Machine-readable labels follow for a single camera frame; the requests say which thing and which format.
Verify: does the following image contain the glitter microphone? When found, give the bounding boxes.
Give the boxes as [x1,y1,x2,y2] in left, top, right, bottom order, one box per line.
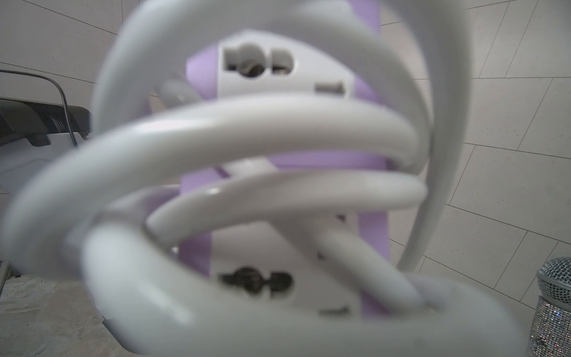
[527,257,570,357]

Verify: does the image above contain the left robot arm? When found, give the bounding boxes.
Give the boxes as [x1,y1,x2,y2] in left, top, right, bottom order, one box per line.
[1,69,91,195]

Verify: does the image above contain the white power cord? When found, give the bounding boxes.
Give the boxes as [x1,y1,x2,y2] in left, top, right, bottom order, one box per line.
[0,0,529,357]

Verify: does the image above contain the purple power strip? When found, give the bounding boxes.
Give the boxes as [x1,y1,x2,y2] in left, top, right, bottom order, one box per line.
[178,0,393,320]

